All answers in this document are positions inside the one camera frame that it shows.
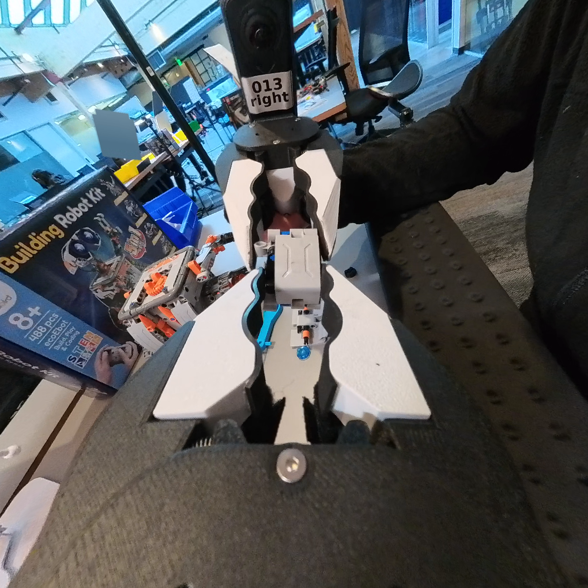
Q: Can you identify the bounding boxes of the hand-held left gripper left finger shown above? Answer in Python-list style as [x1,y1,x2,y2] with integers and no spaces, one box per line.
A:
[152,267,269,432]

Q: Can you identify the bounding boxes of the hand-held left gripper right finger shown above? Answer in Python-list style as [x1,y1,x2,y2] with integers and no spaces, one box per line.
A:
[317,267,432,432]

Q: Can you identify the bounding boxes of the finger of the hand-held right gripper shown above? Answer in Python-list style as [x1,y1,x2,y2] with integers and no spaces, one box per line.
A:
[294,147,343,258]
[224,158,273,273]

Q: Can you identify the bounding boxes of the light grey toy block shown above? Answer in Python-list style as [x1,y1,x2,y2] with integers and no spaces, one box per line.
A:
[265,228,331,361]

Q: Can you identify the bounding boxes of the person's right forearm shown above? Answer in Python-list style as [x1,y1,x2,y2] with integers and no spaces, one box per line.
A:
[336,0,588,241]

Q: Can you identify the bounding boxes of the person's right hand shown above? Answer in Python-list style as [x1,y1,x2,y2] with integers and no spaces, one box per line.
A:
[269,207,315,236]

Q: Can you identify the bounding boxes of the blue plastic bin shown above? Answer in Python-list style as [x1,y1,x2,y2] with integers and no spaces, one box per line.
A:
[143,187,200,249]

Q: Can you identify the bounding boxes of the blue toy wrench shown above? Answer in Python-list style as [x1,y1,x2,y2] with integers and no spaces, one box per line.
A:
[243,272,282,351]

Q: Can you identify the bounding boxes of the grey orange tracked toy robot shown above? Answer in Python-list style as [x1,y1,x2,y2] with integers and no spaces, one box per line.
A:
[118,235,251,345]

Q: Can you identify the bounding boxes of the black perforated mat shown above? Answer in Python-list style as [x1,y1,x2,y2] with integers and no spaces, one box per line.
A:
[377,202,588,588]

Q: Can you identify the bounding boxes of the yellow plastic bin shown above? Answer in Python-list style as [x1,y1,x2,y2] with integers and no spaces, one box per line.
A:
[112,158,153,183]

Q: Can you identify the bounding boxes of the black office chair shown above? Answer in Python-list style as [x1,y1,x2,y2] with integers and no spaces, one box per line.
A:
[345,0,425,138]

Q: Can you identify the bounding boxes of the black metal pole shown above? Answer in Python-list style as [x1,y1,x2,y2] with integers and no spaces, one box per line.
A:
[97,0,198,195]

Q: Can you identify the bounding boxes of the blue robot kit box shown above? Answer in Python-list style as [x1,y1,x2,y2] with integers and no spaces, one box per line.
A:
[0,166,184,396]

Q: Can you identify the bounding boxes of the white book stand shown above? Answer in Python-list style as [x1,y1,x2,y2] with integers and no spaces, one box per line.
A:
[0,441,83,588]

